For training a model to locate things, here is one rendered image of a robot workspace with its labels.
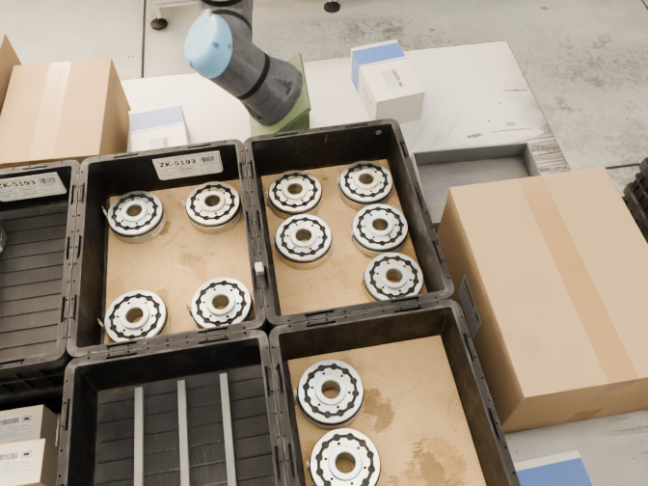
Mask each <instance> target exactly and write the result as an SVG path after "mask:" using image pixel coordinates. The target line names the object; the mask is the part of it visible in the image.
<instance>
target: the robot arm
mask: <svg viewBox="0 0 648 486"><path fill-rule="evenodd" d="M197 2H198V8H199V18H198V19H197V20H196V21H195V22H194V23H193V25H192V26H191V28H190V30H189V32H188V33H189V36H188V37H186V40H185V44H184V56H185V59H186V62H187V63H188V65H189V66H190V67H191V68H193V69H194V70H195V71H196V72H197V73H198V74H199V75H200V76H202V77H204V78H207V79H208V80H210V81H211V82H213V83H214V84H216V85H217V86H218V87H220V88H221V89H223V90H224V91H226V92H227V93H229V94H230V95H232V96H234V97H235V98H237V99H238V100H239V101H240V102H241V103H242V105H243V106H244V107H245V109H246V110H247V111H248V113H249V114H250V115H251V117H252V118H253V119H254V120H255V121H257V122H259V123H260V124H262V125H272V124H275V123H277V122H279V121H281V120H282V119H283V118H284V117H285V116H286V115H287V114H288V113H289V112H290V111H291V109H292V108H293V107H294V105H295V104H296V102H297V100H298V98H299V96H300V93H301V91H302V87H303V75H302V72H301V70H300V69H298V68H297V67H296V66H294V65H293V64H291V63H290V62H287V61H284V60H280V59H277V58H274V57H271V56H269V55H267V54H266V53H265V52H263V51H262V50H261V49H260V48H258V47H257V46H256V45H254V44H253V8H254V0H197Z"/></svg>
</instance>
